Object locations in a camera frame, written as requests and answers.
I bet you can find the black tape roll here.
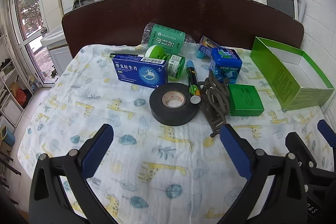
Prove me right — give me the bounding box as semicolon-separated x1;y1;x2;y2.
149;83;200;126

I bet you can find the giraffe printed blanket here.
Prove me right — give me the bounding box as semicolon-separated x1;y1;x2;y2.
17;44;336;224

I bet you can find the colourful blue packet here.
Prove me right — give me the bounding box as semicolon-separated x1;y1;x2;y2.
196;35;222;59

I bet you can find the black green marker pen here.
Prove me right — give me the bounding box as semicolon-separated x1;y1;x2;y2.
109;53;143;58

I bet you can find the blue medicine box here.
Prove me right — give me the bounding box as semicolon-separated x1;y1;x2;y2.
112;55;168;89

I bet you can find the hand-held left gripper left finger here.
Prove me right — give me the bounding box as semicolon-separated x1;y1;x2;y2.
29;123;124;224

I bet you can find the blue bin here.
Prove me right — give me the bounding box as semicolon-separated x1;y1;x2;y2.
0;126;16;146

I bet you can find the glass door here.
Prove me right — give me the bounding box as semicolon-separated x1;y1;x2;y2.
8;0;53;88

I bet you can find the red bag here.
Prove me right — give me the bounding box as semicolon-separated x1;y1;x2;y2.
16;89;27;106

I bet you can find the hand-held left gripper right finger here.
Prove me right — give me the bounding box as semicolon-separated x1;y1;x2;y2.
219;124;307;224

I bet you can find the white sink cabinet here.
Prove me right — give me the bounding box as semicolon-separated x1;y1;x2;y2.
41;25;72;83

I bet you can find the brown wooden headboard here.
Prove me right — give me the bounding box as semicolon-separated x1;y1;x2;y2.
62;0;305;59

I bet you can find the small green jar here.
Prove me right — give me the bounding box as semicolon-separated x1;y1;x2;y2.
167;54;186;81

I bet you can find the white storage shelf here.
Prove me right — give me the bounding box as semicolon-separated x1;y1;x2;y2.
0;32;27;130

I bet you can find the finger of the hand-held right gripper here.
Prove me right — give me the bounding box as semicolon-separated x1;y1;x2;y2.
318;120;336;147
285;132;319;174

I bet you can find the green label plastic bottle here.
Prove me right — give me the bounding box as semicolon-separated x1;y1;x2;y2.
141;22;196;54

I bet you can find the blue mint container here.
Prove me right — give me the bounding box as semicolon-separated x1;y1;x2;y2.
209;47;243;84

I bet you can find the green black battery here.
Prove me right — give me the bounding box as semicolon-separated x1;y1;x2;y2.
186;60;202;105

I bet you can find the small green box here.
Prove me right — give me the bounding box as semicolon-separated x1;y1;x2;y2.
227;84;265;117

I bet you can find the green cardboard box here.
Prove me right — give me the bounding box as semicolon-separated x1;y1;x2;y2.
250;36;336;111

